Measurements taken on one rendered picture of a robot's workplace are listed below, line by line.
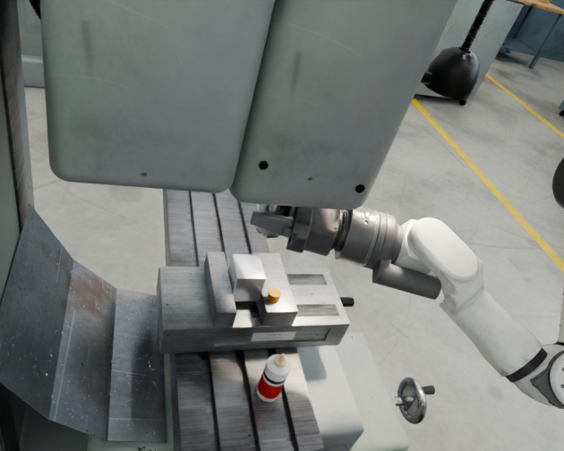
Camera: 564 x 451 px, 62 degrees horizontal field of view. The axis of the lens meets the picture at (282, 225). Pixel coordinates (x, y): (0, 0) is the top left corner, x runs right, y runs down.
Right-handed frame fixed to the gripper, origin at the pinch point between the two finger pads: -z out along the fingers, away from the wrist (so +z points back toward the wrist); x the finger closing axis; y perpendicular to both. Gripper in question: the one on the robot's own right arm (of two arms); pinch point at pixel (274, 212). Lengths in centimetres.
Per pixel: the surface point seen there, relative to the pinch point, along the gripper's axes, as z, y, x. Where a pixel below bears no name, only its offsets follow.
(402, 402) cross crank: 46, 60, -17
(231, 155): -6.3, -16.6, 15.0
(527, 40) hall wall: 349, 106, -823
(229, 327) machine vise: -1.9, 23.3, 4.4
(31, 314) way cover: -30.7, 19.5, 14.8
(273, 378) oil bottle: 7.3, 23.4, 12.1
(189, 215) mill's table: -19.0, 31.3, -32.4
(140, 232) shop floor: -60, 123, -121
